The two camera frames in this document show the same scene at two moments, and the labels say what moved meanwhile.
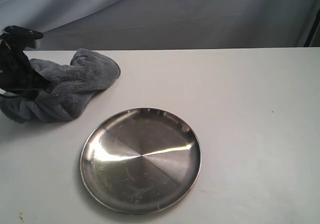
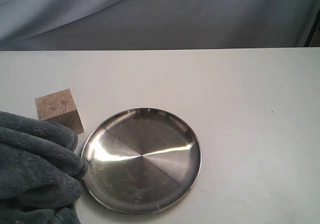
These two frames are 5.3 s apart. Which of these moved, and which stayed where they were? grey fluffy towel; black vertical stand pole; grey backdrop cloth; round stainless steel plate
Moved: grey fluffy towel
Stayed: black vertical stand pole; round stainless steel plate; grey backdrop cloth
